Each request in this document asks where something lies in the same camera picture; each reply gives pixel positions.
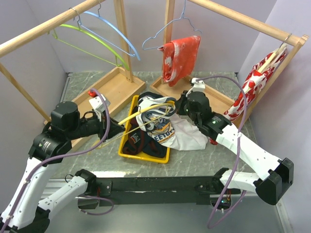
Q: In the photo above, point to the right wooden clothes rack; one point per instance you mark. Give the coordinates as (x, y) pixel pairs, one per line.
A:
(219, 101)

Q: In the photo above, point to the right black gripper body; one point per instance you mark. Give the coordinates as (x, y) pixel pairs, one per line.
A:
(183, 107)

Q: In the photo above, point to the wooden hanger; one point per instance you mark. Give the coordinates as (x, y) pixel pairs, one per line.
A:
(271, 58)

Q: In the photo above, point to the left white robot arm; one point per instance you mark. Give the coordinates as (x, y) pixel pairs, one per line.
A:
(27, 212)

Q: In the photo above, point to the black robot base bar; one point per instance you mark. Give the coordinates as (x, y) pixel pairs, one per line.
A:
(149, 190)

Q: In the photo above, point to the white graphic tank top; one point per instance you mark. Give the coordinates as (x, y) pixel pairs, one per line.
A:
(171, 130)

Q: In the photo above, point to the orange tie-dye garment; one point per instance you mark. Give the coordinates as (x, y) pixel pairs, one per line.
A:
(179, 58)

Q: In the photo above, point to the dark navy garment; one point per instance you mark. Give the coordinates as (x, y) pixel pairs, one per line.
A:
(139, 141)

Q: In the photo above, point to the blue plastic hanger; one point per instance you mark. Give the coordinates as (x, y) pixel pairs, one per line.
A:
(132, 50)

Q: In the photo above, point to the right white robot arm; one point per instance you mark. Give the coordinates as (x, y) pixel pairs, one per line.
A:
(271, 176)

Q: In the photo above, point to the red floral white garment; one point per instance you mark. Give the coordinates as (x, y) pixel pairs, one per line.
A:
(253, 84)

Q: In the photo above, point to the blue wire hanger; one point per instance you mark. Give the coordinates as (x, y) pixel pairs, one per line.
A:
(174, 27)

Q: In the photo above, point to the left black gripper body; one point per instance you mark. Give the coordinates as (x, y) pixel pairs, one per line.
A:
(100, 126)

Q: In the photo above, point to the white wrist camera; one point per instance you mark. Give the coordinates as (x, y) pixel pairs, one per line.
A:
(196, 86)
(95, 101)

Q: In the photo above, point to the yellow plastic bin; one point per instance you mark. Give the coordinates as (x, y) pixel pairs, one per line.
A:
(142, 156)

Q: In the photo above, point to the green hanger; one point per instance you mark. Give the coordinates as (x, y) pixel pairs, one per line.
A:
(119, 61)

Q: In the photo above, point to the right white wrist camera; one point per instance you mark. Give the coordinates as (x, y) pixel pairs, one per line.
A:
(196, 86)

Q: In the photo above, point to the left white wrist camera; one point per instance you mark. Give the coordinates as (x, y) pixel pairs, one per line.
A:
(95, 101)

